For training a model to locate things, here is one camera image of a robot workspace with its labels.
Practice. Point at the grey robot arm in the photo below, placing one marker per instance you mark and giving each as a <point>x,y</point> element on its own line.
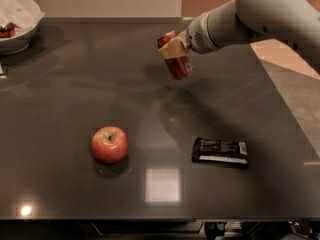
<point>293,22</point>

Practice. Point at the white napkin in bowl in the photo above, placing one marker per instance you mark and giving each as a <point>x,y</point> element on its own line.
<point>24,13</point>

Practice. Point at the red coke can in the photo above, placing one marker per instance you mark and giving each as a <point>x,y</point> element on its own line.
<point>179,67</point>

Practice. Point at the red strawberries in bowl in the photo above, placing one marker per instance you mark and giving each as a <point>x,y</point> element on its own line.
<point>8,31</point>

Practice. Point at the black snack bar wrapper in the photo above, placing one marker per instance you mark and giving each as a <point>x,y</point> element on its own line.
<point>220,151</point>

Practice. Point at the red apple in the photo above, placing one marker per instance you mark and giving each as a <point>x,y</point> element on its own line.
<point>109,145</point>

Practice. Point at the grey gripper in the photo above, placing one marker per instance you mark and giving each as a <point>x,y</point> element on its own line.
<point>197,36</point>

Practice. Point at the white bowl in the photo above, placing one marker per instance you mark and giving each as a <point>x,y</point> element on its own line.
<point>17,43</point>

